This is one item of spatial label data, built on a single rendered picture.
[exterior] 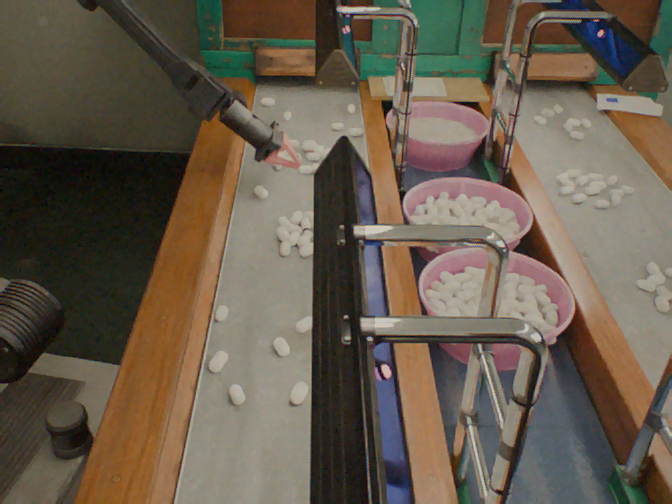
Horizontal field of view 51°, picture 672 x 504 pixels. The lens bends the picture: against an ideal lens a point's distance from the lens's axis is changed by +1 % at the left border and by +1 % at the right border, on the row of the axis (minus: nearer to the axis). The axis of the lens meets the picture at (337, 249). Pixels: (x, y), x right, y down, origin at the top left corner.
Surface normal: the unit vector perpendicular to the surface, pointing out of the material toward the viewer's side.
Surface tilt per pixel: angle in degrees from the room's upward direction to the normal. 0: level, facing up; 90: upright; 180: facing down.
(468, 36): 90
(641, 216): 0
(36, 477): 2
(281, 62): 67
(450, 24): 90
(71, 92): 90
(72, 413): 2
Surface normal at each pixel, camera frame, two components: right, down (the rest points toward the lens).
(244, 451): 0.03, -0.83
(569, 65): 0.02, 0.18
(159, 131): -0.02, 0.56
